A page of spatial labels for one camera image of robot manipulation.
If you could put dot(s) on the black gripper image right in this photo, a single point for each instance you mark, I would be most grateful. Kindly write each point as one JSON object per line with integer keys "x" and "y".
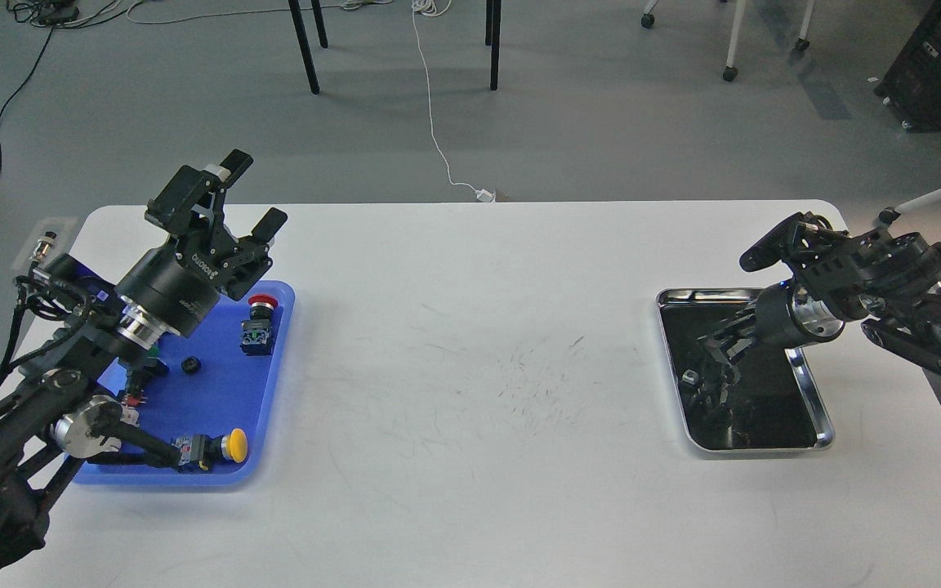
{"x": 767, "y": 321}

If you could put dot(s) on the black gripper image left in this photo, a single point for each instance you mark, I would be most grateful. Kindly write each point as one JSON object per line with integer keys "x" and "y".
{"x": 173, "y": 288}

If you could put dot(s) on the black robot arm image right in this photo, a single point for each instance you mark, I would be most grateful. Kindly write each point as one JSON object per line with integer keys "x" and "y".
{"x": 890, "y": 285}

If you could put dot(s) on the silver metal tray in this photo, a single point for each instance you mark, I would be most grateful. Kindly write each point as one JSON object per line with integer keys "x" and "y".
{"x": 775, "y": 408}

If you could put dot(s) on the blue plastic tray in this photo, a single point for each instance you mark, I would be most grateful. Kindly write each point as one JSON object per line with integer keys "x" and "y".
{"x": 232, "y": 390}

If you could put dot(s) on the white rolling chair base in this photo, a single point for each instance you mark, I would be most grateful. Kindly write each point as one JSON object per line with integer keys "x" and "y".
{"x": 729, "y": 75}

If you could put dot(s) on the red push button switch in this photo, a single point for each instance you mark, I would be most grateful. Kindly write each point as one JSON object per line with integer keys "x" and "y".
{"x": 258, "y": 331}

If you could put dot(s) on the green push button switch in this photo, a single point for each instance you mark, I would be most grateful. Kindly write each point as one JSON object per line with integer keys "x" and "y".
{"x": 138, "y": 377}

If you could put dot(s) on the yellow push button switch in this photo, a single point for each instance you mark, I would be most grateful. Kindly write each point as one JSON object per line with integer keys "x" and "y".
{"x": 200, "y": 452}

